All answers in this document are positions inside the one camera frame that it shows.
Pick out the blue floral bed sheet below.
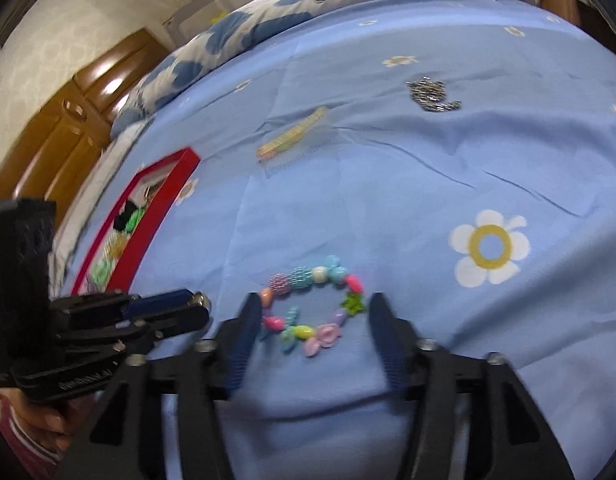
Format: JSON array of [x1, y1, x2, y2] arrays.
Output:
[[66, 0, 616, 479]]

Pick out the colourful beaded bracelet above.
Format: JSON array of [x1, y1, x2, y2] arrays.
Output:
[[257, 253, 369, 359]]

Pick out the grey striped pillow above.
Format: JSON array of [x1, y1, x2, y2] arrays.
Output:
[[49, 119, 152, 298]]

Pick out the hair comb with pastel beads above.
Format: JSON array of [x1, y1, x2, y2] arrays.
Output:
[[256, 106, 329, 162]]

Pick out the silver chain necklace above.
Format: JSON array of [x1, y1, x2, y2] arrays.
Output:
[[406, 75, 463, 114]]

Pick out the wooden headboard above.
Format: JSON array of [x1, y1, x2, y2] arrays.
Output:
[[0, 28, 168, 224]]

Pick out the green braided dog charm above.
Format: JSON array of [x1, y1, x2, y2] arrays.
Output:
[[125, 208, 145, 234]]

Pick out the person's left hand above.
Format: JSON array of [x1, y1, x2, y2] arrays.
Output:
[[1, 389, 95, 452]]

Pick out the light green hair clip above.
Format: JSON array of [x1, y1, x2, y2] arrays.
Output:
[[89, 256, 115, 289]]

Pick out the red shallow jewelry tray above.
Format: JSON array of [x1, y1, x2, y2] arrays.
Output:
[[72, 148, 201, 295]]

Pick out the pink sleeve cuff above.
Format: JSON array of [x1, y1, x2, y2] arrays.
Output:
[[0, 399, 61, 480]]

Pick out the black scrunchie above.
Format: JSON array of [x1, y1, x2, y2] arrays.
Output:
[[113, 200, 138, 232]]

